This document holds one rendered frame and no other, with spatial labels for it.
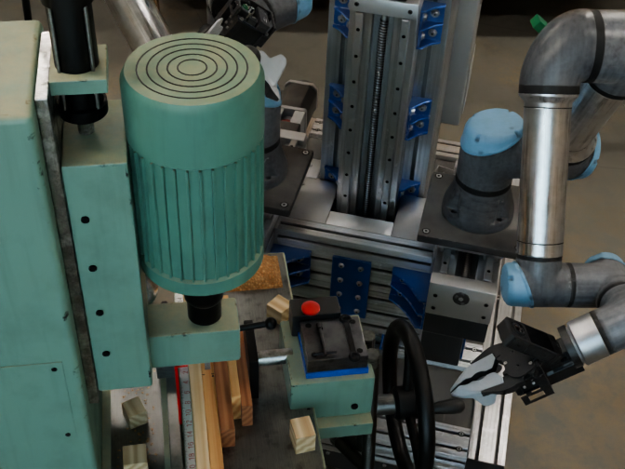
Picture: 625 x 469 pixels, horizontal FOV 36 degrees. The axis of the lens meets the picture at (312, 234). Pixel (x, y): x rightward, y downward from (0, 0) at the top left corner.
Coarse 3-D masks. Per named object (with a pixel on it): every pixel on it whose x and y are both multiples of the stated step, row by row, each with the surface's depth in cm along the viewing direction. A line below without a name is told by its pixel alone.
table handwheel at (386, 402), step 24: (408, 336) 161; (384, 360) 179; (408, 360) 159; (384, 384) 180; (408, 384) 166; (384, 408) 166; (408, 408) 165; (432, 408) 155; (408, 432) 165; (432, 432) 155; (408, 456) 174; (432, 456) 156
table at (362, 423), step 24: (288, 288) 175; (240, 312) 171; (264, 312) 171; (264, 336) 167; (264, 384) 159; (264, 408) 155; (288, 408) 155; (312, 408) 156; (240, 432) 151; (264, 432) 152; (288, 432) 152; (336, 432) 158; (360, 432) 159; (240, 456) 148; (264, 456) 148; (288, 456) 148; (312, 456) 149
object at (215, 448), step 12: (204, 372) 155; (204, 384) 153; (204, 396) 151; (216, 396) 151; (216, 408) 150; (216, 420) 148; (216, 432) 146; (216, 444) 145; (216, 456) 143; (216, 468) 142
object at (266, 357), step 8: (248, 320) 156; (248, 336) 154; (248, 344) 152; (256, 344) 153; (248, 352) 151; (256, 352) 151; (264, 352) 156; (272, 352) 156; (280, 352) 156; (288, 352) 156; (248, 360) 151; (256, 360) 150; (264, 360) 155; (272, 360) 155; (280, 360) 156; (248, 368) 152; (256, 368) 151; (248, 376) 153; (256, 376) 152; (256, 384) 154; (256, 392) 155
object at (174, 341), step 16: (160, 304) 148; (176, 304) 148; (224, 304) 148; (160, 320) 145; (176, 320) 145; (224, 320) 146; (160, 336) 143; (176, 336) 144; (192, 336) 144; (208, 336) 144; (224, 336) 145; (160, 352) 145; (176, 352) 146; (192, 352) 146; (208, 352) 147; (224, 352) 147; (240, 352) 148
